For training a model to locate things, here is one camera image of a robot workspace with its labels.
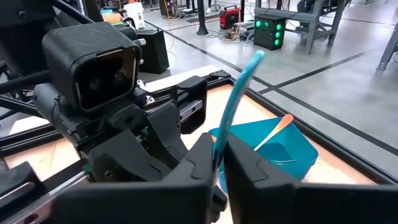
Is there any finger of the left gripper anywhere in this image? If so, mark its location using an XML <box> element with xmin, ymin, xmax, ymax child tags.
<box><xmin>147</xmin><ymin>102</ymin><xmax>190</xmax><ymax>169</ymax></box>
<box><xmin>88</xmin><ymin>129</ymin><xmax>172</xmax><ymax>184</ymax></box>

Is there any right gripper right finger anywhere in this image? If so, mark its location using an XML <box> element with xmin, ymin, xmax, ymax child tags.
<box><xmin>222</xmin><ymin>133</ymin><xmax>398</xmax><ymax>224</ymax></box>

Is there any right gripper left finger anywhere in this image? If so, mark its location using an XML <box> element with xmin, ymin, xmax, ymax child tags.
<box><xmin>52</xmin><ymin>133</ymin><xmax>228</xmax><ymax>224</ymax></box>

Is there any teal handle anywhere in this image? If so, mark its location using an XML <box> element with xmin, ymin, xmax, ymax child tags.
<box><xmin>213</xmin><ymin>49</ymin><xmax>266</xmax><ymax>156</ymax></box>

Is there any teal plastic bin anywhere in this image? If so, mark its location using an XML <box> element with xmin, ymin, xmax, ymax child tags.
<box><xmin>207</xmin><ymin>116</ymin><xmax>320</xmax><ymax>194</ymax></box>

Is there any black case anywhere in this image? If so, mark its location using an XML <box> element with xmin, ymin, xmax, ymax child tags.
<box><xmin>136</xmin><ymin>27</ymin><xmax>170</xmax><ymax>75</ymax></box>

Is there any small colourful box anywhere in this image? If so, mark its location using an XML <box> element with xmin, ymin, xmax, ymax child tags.
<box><xmin>100</xmin><ymin>8</ymin><xmax>124</xmax><ymax>26</ymax></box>

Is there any white bucket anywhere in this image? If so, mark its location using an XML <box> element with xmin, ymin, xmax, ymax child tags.
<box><xmin>123</xmin><ymin>2</ymin><xmax>146</xmax><ymax>30</ymax></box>

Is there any black pole base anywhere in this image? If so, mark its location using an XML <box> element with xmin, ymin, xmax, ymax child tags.
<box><xmin>195</xmin><ymin>0</ymin><xmax>210</xmax><ymax>36</ymax></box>

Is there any red toolbox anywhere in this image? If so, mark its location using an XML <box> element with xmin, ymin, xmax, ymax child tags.
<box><xmin>218</xmin><ymin>4</ymin><xmax>242</xmax><ymax>30</ymax></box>

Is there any black box with green lights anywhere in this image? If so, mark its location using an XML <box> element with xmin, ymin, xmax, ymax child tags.
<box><xmin>253</xmin><ymin>14</ymin><xmax>287</xmax><ymax>51</ymax></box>

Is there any grey metal bench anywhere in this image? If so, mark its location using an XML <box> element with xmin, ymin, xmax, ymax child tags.
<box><xmin>254</xmin><ymin>0</ymin><xmax>352</xmax><ymax>55</ymax></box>

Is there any grey metal leg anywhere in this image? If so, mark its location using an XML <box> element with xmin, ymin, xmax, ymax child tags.
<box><xmin>376</xmin><ymin>23</ymin><xmax>398</xmax><ymax>71</ymax></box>

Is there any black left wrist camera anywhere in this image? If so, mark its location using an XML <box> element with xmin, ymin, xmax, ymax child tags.
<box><xmin>41</xmin><ymin>21</ymin><xmax>143</xmax><ymax>112</ymax></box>

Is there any black aluminium table frame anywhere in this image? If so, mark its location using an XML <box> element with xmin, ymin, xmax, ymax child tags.
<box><xmin>0</xmin><ymin>70</ymin><xmax>398</xmax><ymax>187</ymax></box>

